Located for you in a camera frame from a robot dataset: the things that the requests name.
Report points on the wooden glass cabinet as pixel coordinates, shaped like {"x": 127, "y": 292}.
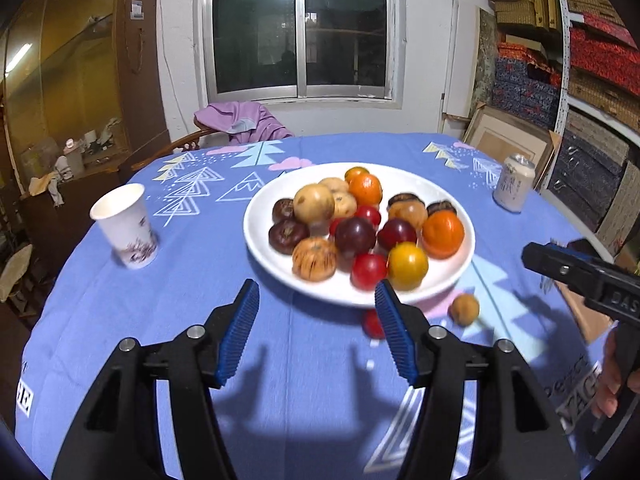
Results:
{"x": 75, "y": 60}

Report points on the wooden chair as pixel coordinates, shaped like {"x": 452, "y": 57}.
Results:
{"x": 165, "y": 149}

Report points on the chair with pale seat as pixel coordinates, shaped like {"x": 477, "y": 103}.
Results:
{"x": 15, "y": 270}

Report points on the green patterned panel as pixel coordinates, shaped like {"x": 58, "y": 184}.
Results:
{"x": 485, "y": 60}

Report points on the large yellow pepino melon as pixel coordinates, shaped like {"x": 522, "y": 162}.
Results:
{"x": 313, "y": 203}

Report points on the crumpled pale cloth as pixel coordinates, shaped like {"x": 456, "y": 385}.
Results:
{"x": 47, "y": 182}

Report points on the yellow tomato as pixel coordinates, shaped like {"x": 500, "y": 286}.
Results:
{"x": 407, "y": 266}

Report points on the cardboard box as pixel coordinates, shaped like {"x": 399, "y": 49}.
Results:
{"x": 510, "y": 135}

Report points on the white drink can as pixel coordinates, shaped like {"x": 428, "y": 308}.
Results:
{"x": 514, "y": 182}

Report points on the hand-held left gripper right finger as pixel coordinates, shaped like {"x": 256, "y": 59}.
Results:
{"x": 395, "y": 335}

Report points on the small tan pepino melon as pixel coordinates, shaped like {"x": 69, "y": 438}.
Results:
{"x": 464, "y": 308}

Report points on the stack of red boxes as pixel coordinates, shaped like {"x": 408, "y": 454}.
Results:
{"x": 600, "y": 50}

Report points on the dark purple plum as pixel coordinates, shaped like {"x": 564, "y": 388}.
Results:
{"x": 396, "y": 234}
{"x": 355, "y": 236}

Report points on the small red plum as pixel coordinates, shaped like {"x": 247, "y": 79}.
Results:
{"x": 369, "y": 271}
{"x": 335, "y": 226}
{"x": 371, "y": 325}
{"x": 368, "y": 214}

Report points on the white wall rod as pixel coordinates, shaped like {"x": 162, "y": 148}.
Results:
{"x": 452, "y": 60}

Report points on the purple garment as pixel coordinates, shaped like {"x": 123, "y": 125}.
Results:
{"x": 240, "y": 120}

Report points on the white paper cup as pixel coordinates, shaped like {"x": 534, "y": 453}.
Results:
{"x": 127, "y": 225}

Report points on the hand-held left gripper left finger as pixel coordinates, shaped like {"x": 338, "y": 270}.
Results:
{"x": 240, "y": 335}

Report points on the sliding window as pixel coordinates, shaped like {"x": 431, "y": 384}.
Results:
{"x": 300, "y": 30}

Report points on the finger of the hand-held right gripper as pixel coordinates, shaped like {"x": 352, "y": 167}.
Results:
{"x": 550, "y": 260}

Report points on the white oval plate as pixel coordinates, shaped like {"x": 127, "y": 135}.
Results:
{"x": 265, "y": 260}

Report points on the person's right hand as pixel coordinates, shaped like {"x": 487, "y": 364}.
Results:
{"x": 610, "y": 385}

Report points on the white metal rack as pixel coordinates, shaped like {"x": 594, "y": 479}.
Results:
{"x": 565, "y": 60}

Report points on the stack of woven boxes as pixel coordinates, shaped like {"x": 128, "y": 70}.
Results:
{"x": 525, "y": 5}

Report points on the striped pepino melon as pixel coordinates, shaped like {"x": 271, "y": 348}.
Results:
{"x": 314, "y": 258}

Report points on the stack of blue patterned boxes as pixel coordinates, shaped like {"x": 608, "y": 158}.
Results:
{"x": 525, "y": 90}

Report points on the small orange tomato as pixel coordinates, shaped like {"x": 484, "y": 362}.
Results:
{"x": 355, "y": 172}

